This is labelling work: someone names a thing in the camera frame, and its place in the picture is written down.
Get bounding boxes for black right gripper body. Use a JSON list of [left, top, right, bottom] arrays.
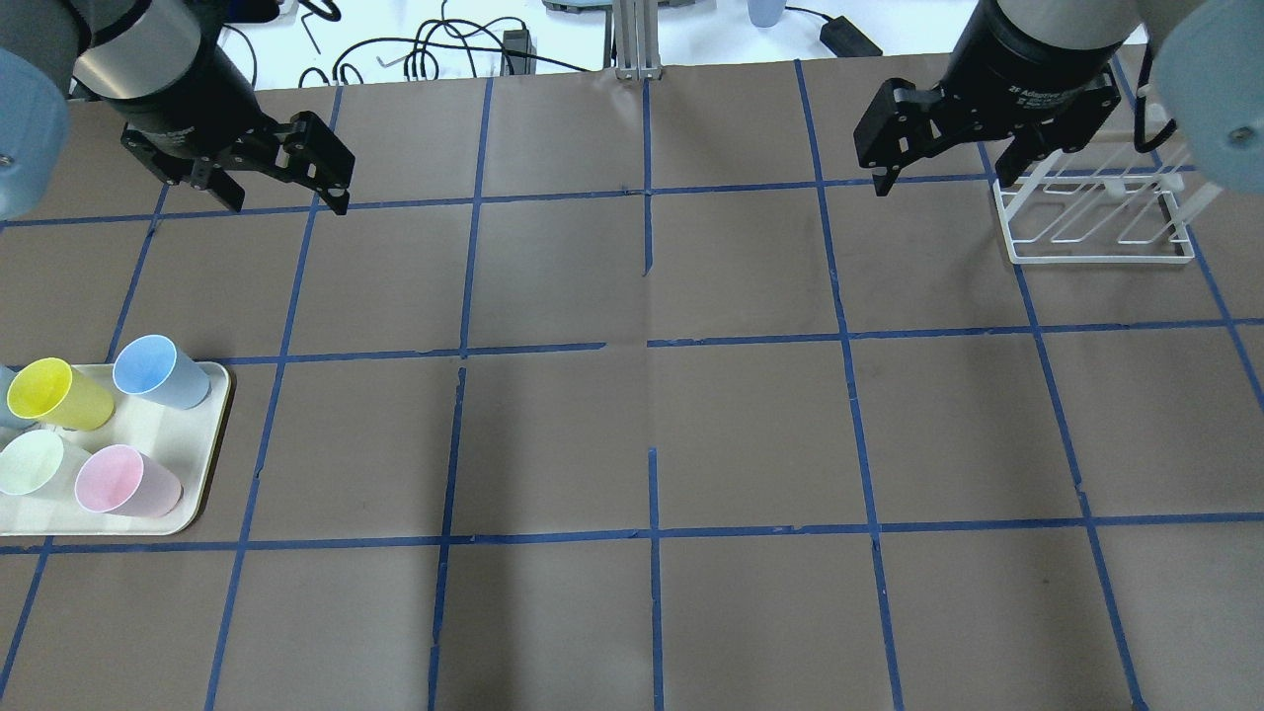
[[853, 1, 1141, 180]]

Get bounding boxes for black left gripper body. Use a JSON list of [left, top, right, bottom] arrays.
[[75, 1, 356, 195]]

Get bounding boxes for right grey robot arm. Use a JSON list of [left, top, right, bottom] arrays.
[[853, 1, 1263, 197]]

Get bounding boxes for blue plastic cup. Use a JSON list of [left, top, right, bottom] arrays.
[[112, 334, 211, 410]]

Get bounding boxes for blue cup on desk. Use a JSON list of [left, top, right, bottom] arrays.
[[747, 0, 787, 29]]

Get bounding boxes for yellow plastic cup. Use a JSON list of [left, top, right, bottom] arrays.
[[8, 358, 115, 431]]

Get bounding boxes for pink plastic cup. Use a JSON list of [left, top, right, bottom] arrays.
[[75, 444, 185, 517]]

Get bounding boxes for pale green plastic cup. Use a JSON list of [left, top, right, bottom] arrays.
[[1, 431, 92, 501]]

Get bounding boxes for black power adapter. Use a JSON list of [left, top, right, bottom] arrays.
[[819, 15, 884, 58]]

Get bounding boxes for white plastic tray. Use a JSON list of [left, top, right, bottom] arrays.
[[1, 361, 234, 540]]

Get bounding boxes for white wire cup rack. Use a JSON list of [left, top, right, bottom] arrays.
[[991, 140, 1225, 266]]

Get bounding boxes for coiled black cables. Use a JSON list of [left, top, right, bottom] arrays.
[[331, 18, 603, 85]]

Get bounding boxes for aluminium frame post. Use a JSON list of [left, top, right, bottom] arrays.
[[612, 1, 664, 81]]

